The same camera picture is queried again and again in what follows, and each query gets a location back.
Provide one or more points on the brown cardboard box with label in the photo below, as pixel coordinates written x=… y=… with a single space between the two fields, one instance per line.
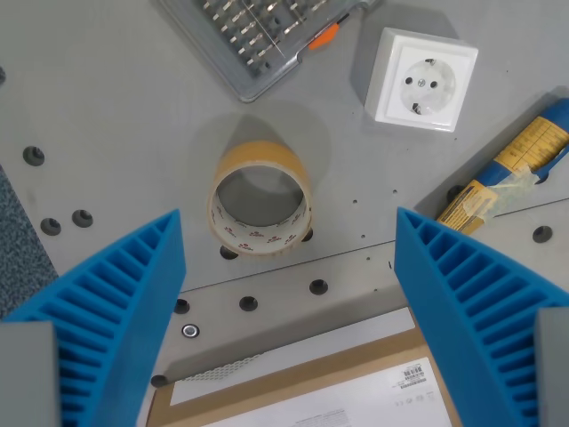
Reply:
x=311 y=391

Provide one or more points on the clear screwdriver bit case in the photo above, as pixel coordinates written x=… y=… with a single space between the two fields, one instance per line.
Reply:
x=258 y=40

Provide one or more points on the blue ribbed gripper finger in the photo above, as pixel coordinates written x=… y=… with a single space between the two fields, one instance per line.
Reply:
x=471 y=302
x=111 y=302

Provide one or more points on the brown packing tape roll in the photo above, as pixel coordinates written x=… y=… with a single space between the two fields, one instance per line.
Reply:
x=260 y=200

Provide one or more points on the white wall socket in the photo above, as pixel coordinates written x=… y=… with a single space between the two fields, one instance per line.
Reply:
x=420 y=82

